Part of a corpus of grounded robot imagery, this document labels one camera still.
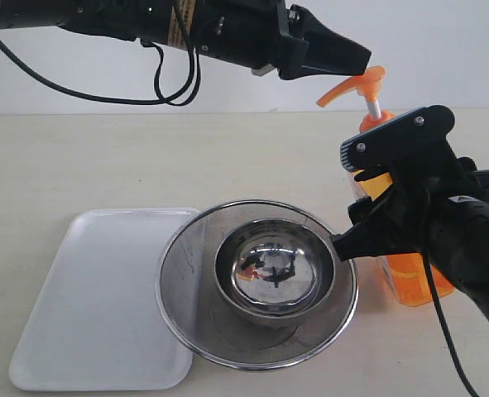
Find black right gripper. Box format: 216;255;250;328
331;141;489;261

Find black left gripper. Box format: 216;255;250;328
194;1;372;79

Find orange dish soap pump bottle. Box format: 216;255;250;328
316;65;432;307

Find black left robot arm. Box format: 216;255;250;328
0;0;372;80

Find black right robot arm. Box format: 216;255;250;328
334;138;489;322

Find small stainless steel bowl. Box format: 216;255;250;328
213;218;336;328

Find white rectangular plastic tray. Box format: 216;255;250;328
8;208;196;392

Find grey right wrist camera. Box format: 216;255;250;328
340;105;455;172

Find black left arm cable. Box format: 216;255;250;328
0;0;202;108

